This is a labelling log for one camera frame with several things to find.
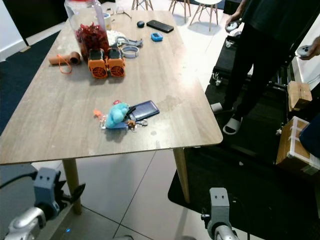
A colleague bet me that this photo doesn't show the person's left hand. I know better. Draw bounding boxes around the person's left hand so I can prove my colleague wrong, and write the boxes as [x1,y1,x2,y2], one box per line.
[306,37,320,60]

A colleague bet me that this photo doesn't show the small blue gadget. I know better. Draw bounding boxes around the small blue gadget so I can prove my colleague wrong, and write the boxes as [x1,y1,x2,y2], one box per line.
[150,32,164,43]

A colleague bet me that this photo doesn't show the person's right hand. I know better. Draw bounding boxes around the person's right hand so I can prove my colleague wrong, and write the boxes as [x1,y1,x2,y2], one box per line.
[224,12,247,30]

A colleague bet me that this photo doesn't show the wooden dining table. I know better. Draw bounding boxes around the wooden dining table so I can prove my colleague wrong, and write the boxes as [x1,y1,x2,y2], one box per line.
[0,10,224,216]

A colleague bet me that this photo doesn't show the person in black clothes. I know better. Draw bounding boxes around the person in black clothes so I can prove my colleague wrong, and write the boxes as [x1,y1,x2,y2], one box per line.
[210,0,320,136]

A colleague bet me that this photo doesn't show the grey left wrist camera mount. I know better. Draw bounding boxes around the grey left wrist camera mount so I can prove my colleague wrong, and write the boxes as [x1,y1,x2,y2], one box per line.
[33,167,64,219]

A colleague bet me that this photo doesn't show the orange cord loop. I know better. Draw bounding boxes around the orange cord loop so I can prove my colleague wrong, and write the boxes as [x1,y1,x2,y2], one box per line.
[57,54,74,75]

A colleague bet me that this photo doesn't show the black cabinet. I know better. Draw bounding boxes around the black cabinet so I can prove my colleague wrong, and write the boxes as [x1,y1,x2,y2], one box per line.
[0,0,69,39]

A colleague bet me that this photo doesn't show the wooden crate with white trim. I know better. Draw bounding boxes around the wooden crate with white trim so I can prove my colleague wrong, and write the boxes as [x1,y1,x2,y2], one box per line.
[275,116,320,177]

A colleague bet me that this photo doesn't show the orange black battery device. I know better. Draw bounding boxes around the orange black battery device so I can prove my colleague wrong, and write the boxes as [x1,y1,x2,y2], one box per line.
[106,48,127,78]
[87,49,109,80]

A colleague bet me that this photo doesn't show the grey metal clamp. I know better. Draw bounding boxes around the grey metal clamp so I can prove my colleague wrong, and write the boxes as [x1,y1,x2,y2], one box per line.
[114,35,144,49]

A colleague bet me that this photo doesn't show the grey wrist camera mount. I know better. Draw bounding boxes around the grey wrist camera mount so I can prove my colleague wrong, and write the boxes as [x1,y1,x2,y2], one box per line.
[209,187,232,227]
[33,167,64,219]

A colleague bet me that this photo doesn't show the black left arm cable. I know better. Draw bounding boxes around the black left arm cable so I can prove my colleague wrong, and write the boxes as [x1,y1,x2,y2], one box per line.
[0,171,38,190]

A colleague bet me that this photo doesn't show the small wooden box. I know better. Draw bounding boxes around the small wooden box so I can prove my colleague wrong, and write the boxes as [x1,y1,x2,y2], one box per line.
[287,80,314,112]

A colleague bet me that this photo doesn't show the dark blue carpet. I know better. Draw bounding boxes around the dark blue carpet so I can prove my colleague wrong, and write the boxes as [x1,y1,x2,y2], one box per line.
[0,31,62,134]

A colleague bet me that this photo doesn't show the dark blue wallet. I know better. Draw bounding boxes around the dark blue wallet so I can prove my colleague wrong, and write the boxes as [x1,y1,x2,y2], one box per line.
[130,100,160,121]

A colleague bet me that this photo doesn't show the black smartphone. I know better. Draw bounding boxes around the black smartphone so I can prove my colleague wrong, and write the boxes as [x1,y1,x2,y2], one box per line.
[145,19,175,34]

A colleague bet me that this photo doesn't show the white chair with wooden legs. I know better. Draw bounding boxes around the white chair with wooden legs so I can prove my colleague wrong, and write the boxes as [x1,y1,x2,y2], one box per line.
[189,0,224,33]
[168,0,192,14]
[131,0,154,12]

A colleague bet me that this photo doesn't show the black wheeled case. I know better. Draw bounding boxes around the black wheeled case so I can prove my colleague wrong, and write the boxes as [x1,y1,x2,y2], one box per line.
[209,29,290,90]

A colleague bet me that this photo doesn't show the grey handheld controller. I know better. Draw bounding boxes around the grey handheld controller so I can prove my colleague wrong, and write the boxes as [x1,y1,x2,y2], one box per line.
[296,44,313,59]
[224,21,242,34]

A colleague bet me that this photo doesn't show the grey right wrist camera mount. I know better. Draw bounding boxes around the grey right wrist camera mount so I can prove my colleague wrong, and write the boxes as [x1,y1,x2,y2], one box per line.
[209,187,232,227]

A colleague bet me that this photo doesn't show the brown cylinder handle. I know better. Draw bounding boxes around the brown cylinder handle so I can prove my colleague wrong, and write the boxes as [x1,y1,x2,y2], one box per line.
[48,51,82,67]

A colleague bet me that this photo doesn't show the glass jar with red contents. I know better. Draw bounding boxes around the glass jar with red contents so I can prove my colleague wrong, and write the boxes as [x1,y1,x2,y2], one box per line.
[64,0,110,64]

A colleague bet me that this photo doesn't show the dark blue cloth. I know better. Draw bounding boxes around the dark blue cloth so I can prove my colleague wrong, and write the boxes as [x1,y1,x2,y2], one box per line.
[298,113,320,159]

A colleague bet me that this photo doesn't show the keys with blue plush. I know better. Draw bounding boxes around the keys with blue plush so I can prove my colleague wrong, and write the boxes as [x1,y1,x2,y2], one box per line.
[93,100,149,132]

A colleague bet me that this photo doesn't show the black floor mat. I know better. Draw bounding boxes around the black floor mat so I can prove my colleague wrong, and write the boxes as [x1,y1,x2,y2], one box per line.
[167,75,320,240]

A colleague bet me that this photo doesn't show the white tape ring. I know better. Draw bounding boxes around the white tape ring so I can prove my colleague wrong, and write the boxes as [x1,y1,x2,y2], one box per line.
[121,45,140,60]

